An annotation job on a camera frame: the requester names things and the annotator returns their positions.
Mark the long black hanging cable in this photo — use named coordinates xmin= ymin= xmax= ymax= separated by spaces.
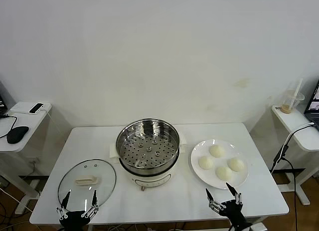
xmin=281 ymin=157 xmax=300 ymax=231

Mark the white round plate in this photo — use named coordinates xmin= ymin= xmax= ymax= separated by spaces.
xmin=190 ymin=139 xmax=249 ymax=190

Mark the laptop with dark text screen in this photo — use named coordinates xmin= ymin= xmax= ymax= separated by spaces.
xmin=0 ymin=81 xmax=8 ymax=116

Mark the clear plastic drink cup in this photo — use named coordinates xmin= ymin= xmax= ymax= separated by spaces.
xmin=281 ymin=90 xmax=306 ymax=114

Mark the white drinking straw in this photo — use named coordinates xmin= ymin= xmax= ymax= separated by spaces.
xmin=293 ymin=78 xmax=304 ymax=102

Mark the white steamed baozi bun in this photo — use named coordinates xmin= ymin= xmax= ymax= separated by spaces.
xmin=215 ymin=166 xmax=233 ymax=181
xmin=209 ymin=144 xmax=226 ymax=158
xmin=198 ymin=156 xmax=214 ymax=171
xmin=227 ymin=157 xmax=246 ymax=172

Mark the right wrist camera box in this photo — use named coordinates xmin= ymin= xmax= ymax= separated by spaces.
xmin=249 ymin=222 xmax=267 ymax=231

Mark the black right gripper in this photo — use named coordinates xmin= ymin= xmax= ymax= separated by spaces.
xmin=205 ymin=182 xmax=247 ymax=227

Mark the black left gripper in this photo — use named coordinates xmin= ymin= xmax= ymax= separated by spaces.
xmin=56 ymin=189 xmax=100 ymax=228

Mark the perforated steel steamer basket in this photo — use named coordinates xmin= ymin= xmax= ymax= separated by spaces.
xmin=115 ymin=118 xmax=180 ymax=176

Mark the glass lid with cream handle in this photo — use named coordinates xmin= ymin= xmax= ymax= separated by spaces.
xmin=57 ymin=158 xmax=117 ymax=214

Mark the white side table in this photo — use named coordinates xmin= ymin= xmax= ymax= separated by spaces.
xmin=271 ymin=103 xmax=319 ymax=206
xmin=0 ymin=101 xmax=52 ymax=214

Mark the black computer mouse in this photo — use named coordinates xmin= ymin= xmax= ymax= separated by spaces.
xmin=6 ymin=126 xmax=29 ymax=144

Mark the thin black desk cable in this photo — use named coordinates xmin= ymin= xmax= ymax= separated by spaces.
xmin=0 ymin=114 xmax=18 ymax=139

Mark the white electric cooker base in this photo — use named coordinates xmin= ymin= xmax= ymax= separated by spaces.
xmin=119 ymin=151 xmax=179 ymax=192

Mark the laptop with grey window screen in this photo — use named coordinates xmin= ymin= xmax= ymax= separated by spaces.
xmin=304 ymin=77 xmax=319 ymax=129

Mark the small black white device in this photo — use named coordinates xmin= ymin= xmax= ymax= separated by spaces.
xmin=9 ymin=101 xmax=45 ymax=114
xmin=28 ymin=103 xmax=44 ymax=114

